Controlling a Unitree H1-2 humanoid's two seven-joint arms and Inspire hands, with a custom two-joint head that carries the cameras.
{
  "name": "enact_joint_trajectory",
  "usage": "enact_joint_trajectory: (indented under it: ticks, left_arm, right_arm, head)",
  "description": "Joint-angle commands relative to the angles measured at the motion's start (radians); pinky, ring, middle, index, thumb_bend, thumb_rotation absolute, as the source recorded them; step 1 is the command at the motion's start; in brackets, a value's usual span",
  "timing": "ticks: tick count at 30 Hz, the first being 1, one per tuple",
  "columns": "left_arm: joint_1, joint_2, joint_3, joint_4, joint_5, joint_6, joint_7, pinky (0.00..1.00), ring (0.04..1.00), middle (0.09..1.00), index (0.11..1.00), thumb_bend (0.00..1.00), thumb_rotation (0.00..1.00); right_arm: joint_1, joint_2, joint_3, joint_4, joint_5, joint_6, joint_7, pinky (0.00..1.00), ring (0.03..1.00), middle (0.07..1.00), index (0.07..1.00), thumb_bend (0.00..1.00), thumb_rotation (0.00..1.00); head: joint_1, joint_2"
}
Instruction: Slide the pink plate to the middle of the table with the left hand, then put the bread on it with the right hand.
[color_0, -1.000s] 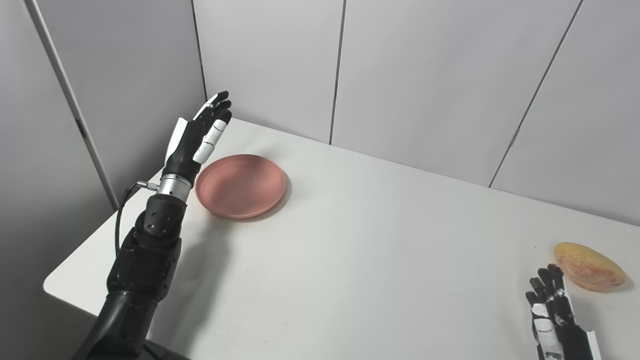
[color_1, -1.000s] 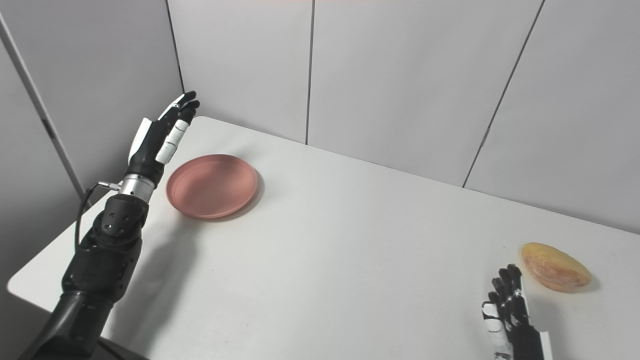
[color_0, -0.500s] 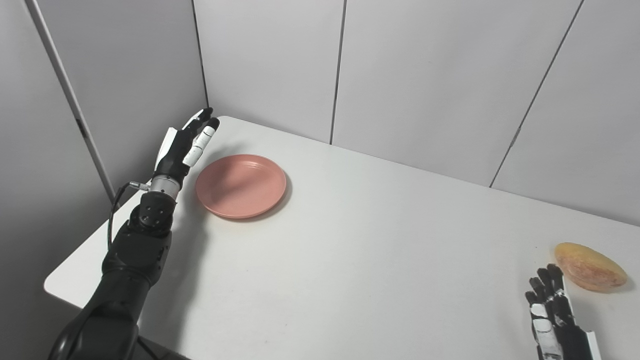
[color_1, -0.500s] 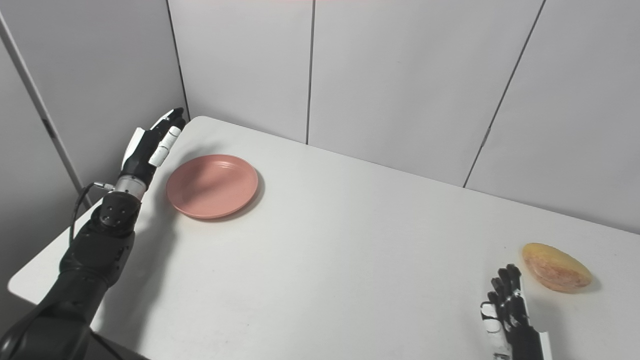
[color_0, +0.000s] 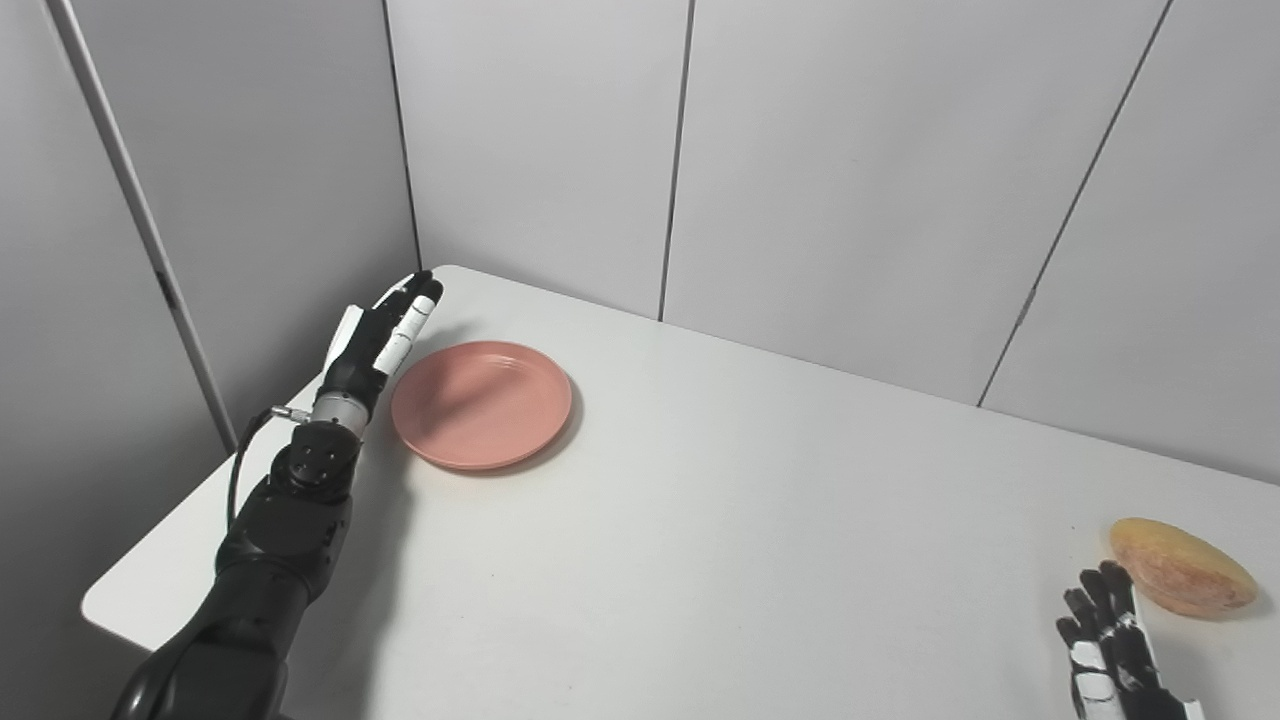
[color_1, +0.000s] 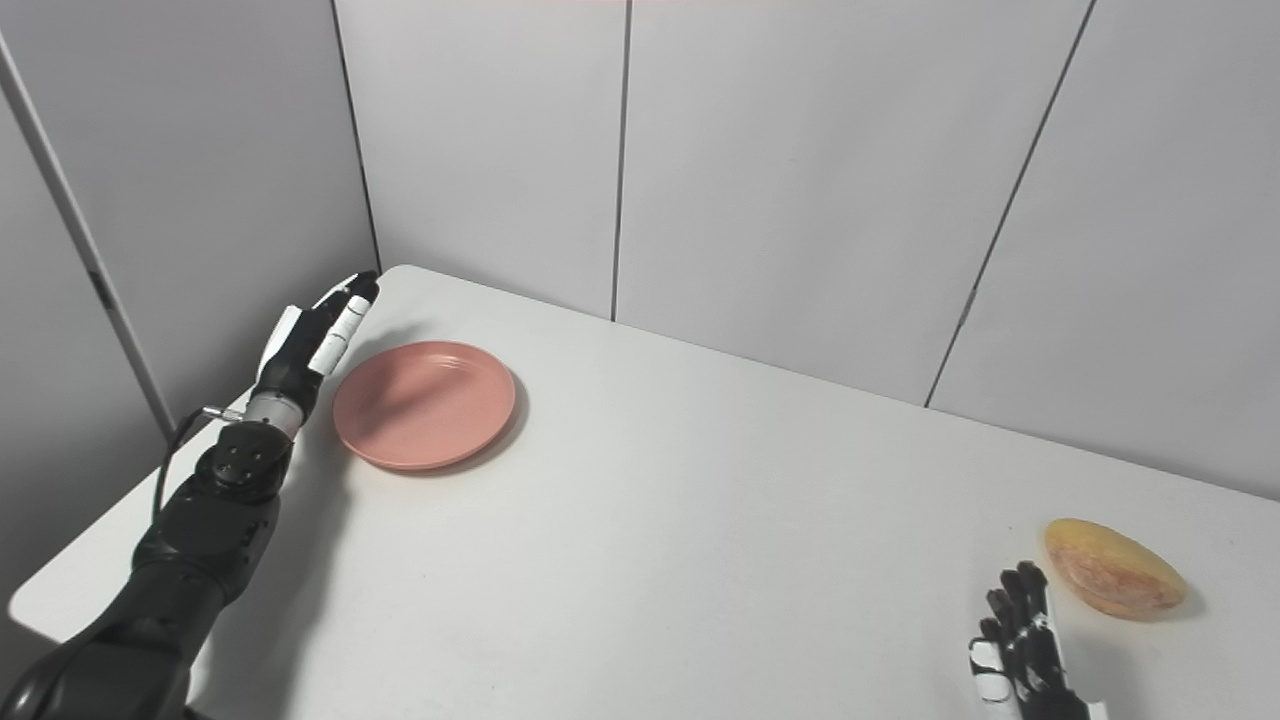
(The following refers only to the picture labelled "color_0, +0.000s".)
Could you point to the yellow mango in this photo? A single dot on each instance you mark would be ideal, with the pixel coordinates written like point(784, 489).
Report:
point(1180, 570)

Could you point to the pink plate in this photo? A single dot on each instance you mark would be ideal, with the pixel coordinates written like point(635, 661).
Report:
point(482, 404)

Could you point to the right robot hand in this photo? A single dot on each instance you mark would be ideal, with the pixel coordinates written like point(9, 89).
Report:
point(1115, 660)

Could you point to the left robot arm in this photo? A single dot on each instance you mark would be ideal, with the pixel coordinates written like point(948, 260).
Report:
point(260, 560)

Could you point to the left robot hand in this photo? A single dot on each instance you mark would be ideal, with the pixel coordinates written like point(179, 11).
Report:
point(375, 345)

